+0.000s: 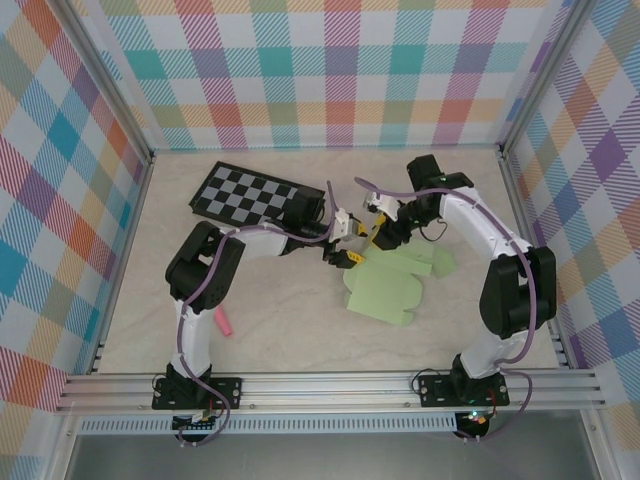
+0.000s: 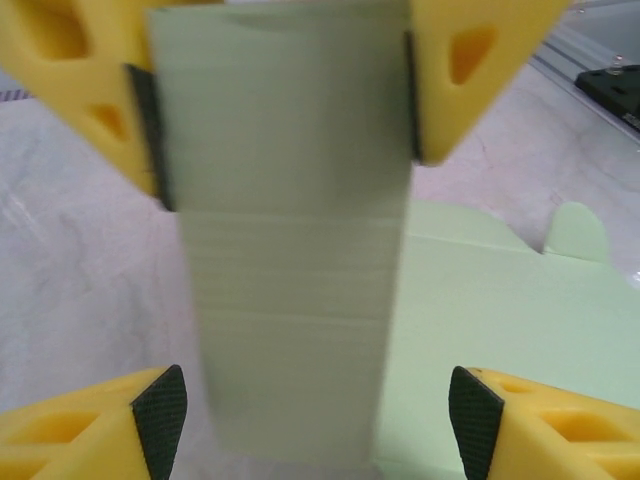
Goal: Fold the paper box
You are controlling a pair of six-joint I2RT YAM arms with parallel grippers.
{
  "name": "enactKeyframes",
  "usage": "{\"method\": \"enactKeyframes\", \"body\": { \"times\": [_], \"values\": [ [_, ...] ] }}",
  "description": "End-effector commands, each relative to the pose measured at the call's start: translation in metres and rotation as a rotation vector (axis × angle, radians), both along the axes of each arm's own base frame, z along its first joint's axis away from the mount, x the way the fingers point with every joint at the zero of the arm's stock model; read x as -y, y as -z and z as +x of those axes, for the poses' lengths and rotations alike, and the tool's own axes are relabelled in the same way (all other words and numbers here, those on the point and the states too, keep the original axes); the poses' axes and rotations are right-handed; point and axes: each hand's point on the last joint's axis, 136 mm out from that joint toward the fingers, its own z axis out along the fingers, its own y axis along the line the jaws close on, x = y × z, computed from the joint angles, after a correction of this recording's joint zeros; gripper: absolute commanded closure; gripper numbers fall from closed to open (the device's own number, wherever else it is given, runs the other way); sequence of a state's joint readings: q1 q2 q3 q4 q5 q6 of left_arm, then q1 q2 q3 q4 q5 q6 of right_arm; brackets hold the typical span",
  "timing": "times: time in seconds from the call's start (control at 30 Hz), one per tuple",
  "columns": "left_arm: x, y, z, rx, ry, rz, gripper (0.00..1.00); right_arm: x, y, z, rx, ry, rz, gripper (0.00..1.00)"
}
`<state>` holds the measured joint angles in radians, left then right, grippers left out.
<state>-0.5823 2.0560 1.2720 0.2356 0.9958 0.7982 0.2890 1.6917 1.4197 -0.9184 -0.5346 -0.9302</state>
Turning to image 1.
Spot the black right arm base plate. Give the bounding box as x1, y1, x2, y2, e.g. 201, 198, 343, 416
417, 373, 510, 409

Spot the light green paper box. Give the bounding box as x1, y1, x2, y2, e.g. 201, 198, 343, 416
342, 238, 457, 329

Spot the aluminium frame cross rail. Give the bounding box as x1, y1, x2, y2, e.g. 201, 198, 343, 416
54, 369, 609, 414

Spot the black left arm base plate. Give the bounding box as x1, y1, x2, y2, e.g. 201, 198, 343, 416
151, 373, 245, 412

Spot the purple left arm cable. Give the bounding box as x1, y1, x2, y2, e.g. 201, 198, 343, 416
174, 180, 346, 446

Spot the perforated metal cable tray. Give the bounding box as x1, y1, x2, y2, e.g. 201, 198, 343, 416
79, 417, 459, 435

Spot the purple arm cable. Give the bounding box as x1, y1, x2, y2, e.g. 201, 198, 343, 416
174, 180, 346, 446
353, 175, 534, 444

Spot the aluminium frame post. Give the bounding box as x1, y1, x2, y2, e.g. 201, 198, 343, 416
58, 0, 154, 165
498, 0, 599, 161

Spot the aluminium frame side rail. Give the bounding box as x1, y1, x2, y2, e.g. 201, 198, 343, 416
499, 149, 571, 371
87, 152, 155, 375

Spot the black and grey chessboard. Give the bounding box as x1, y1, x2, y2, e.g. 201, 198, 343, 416
188, 160, 329, 226

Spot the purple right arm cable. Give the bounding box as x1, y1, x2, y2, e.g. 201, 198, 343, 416
353, 175, 534, 444

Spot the pink marker pen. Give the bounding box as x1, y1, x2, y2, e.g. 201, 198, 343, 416
213, 308, 235, 337

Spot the small electronics board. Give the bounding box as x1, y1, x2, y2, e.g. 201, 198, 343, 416
172, 410, 222, 432
459, 408, 494, 430

